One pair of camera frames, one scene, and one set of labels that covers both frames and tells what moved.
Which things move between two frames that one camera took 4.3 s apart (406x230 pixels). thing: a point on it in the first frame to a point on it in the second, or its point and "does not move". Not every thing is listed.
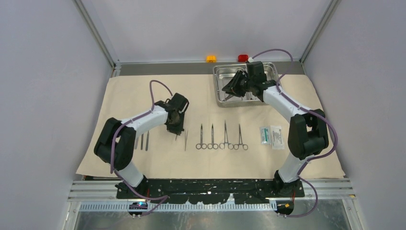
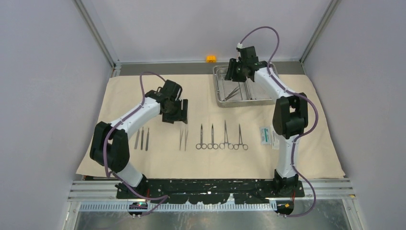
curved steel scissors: [202, 145] does not move
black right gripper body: [241, 84] to [236, 71]
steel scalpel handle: [136, 143] does not move
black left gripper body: [177, 126] to [175, 113]
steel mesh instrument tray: [223, 74] does not move
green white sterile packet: [265, 135] does not move
